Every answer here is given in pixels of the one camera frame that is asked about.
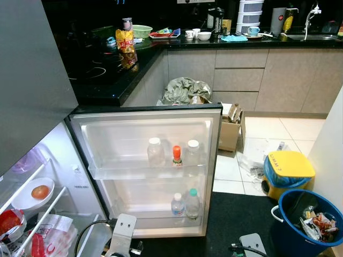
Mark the silver fridge door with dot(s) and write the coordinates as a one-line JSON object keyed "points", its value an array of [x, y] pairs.
{"points": [[134, 128], [32, 80]]}

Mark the silver fridge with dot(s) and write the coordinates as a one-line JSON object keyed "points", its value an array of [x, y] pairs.
{"points": [[59, 150]]}

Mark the yellow lidded bin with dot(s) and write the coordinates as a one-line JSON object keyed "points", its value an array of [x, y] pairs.
{"points": [[289, 166]]}

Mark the steel sink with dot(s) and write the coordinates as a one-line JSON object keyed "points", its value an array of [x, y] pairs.
{"points": [[316, 37]]}

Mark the crumpled wrapper rubbish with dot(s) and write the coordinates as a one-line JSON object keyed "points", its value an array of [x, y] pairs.
{"points": [[321, 222]]}

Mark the clear plastic floor bag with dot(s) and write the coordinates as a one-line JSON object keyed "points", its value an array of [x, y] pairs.
{"points": [[252, 163]]}

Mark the brown cardboard box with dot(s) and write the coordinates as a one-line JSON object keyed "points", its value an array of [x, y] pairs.
{"points": [[229, 136]]}

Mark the steel faucet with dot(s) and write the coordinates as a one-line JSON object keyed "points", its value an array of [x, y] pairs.
{"points": [[311, 19]]}

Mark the yellow bottle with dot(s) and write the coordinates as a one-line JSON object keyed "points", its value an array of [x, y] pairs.
{"points": [[289, 22]]}

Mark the blue bucket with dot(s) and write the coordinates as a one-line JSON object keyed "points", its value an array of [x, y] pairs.
{"points": [[289, 235]]}

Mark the grey jug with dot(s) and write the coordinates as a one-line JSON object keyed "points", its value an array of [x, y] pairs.
{"points": [[278, 20]]}

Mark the blue mug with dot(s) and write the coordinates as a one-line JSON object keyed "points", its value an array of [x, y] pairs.
{"points": [[253, 30]]}

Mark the blue cloth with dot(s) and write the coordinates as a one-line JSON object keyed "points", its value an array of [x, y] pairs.
{"points": [[234, 38]]}

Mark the white drawer tower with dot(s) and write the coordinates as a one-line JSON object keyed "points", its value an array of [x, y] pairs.
{"points": [[250, 13]]}

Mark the clear white-capped jar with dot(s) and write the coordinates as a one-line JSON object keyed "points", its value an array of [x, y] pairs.
{"points": [[193, 152], [155, 152]]}

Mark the olive crumpled bag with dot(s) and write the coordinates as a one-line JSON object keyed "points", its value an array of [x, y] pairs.
{"points": [[185, 91]]}

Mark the small white bowl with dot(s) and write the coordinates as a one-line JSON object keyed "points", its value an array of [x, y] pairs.
{"points": [[204, 36]]}

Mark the green-capped water bottle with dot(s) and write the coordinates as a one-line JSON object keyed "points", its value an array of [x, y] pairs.
{"points": [[193, 203]]}

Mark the black steel kettle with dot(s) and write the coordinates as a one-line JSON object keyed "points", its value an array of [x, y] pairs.
{"points": [[215, 19]]}

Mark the orange-capped bottle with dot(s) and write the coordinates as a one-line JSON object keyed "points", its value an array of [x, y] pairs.
{"points": [[176, 155]]}

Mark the white cup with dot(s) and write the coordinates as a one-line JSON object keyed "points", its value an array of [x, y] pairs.
{"points": [[196, 32], [188, 34]]}

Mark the white-capped water bottle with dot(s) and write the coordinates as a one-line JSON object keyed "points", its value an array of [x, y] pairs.
{"points": [[177, 206]]}

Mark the grey socket panel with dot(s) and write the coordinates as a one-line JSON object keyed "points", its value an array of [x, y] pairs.
{"points": [[195, 1]]}

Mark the red tray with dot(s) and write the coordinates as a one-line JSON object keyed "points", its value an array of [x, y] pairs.
{"points": [[163, 34]]}

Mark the green plastic bowl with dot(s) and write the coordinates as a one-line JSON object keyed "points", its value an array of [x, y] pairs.
{"points": [[142, 30]]}

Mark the yellow snack bag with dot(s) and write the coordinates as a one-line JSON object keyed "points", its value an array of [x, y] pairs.
{"points": [[125, 40]]}

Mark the black kitchen countertop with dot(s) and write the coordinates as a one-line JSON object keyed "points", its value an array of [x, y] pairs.
{"points": [[107, 91]]}

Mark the pink tumbler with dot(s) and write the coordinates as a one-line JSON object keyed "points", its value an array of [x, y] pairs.
{"points": [[127, 23]]}

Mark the black induction hob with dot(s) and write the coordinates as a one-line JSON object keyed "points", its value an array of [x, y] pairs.
{"points": [[96, 72]]}

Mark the clear plastic food bag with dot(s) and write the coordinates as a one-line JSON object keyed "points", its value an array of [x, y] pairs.
{"points": [[53, 233]]}

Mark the red round fruit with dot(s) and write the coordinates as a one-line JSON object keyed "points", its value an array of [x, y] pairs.
{"points": [[40, 191]]}

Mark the purple plastic container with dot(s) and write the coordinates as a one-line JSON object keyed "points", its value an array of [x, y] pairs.
{"points": [[27, 160]]}

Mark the wide white bowl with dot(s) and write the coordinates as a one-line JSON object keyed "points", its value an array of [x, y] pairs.
{"points": [[24, 201]]}

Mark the red packet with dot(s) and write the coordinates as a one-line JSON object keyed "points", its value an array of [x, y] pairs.
{"points": [[37, 246]]}

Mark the red food bag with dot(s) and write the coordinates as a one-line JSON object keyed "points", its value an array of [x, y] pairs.
{"points": [[9, 220]]}

